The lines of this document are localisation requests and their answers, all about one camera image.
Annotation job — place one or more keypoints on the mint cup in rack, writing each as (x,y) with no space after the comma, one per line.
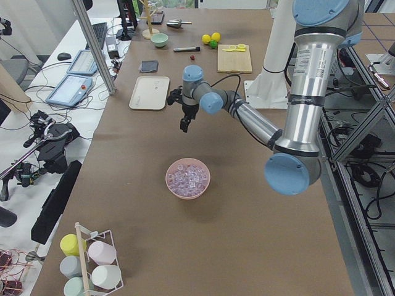
(74,287)

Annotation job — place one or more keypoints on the green lime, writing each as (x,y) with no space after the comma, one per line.
(213,44)

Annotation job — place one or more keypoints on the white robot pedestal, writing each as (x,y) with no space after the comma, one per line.
(269,89)

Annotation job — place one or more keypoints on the white wire cup rack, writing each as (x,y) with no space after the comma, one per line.
(85,238)

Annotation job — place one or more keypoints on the pink cup in rack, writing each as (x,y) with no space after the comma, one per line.
(102,253)

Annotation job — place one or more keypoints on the black long bar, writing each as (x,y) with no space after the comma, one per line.
(55,204)

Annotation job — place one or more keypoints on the aluminium frame post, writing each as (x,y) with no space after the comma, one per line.
(91,39)

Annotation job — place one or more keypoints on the steel ice scoop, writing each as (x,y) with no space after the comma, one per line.
(177,23)

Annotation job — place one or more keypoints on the pile of clear ice cubes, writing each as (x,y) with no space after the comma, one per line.
(187,180)

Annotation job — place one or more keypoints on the wooden mug tree stand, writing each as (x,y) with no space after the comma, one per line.
(149,11)

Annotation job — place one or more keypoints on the black keyboard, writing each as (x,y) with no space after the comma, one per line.
(100,30)

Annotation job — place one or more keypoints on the steel muddler black tip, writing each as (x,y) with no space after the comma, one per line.
(187,49)

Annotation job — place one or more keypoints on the teach pendant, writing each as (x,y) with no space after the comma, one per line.
(83,64)
(70,91)

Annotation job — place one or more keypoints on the pink bowl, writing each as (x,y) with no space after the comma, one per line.
(187,161)

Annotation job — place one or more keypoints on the teach pendant near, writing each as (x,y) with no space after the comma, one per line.
(70,91)

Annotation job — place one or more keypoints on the yellow lemon lower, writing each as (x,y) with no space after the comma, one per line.
(206,39)

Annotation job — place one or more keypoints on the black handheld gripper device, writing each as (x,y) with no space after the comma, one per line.
(49,139)

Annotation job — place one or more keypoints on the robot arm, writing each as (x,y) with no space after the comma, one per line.
(321,28)

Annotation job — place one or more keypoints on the white cup in rack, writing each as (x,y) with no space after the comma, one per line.
(106,276)

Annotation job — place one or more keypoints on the yellow plastic knife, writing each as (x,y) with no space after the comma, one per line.
(234,50)

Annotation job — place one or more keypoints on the yellow cup in rack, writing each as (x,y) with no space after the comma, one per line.
(69,245)

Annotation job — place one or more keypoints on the bamboo cutting board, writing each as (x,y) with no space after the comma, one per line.
(233,62)

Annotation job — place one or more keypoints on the black computer mouse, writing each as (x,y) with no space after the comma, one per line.
(64,56)

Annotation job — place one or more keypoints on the yellow lemon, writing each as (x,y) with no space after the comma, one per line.
(206,39)
(216,36)

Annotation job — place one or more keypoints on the grey folded cloth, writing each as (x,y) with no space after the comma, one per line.
(149,66)

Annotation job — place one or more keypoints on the teach pendant far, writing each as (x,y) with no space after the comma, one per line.
(83,64)

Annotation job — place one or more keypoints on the grey cup in rack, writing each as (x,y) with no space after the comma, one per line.
(70,267)

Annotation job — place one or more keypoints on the yellow lemon upper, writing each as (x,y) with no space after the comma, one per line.
(216,36)

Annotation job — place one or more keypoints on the black frame tray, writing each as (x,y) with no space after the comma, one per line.
(157,18)

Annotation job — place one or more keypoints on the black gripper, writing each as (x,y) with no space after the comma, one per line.
(188,110)

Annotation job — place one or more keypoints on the cream rabbit tray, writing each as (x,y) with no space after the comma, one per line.
(149,93)

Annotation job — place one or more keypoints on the mint green bowl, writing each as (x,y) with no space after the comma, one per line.
(159,40)

